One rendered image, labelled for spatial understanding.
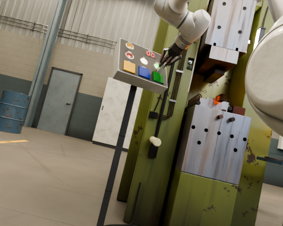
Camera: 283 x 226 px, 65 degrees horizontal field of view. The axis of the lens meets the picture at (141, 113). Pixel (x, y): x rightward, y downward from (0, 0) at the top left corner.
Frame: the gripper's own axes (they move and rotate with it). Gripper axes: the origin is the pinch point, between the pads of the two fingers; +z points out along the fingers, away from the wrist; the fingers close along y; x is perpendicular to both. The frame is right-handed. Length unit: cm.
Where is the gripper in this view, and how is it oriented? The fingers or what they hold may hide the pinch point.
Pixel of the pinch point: (161, 67)
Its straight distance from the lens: 143.2
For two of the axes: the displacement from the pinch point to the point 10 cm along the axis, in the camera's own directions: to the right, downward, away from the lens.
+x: -0.1, -8.5, 5.3
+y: 8.8, 2.5, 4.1
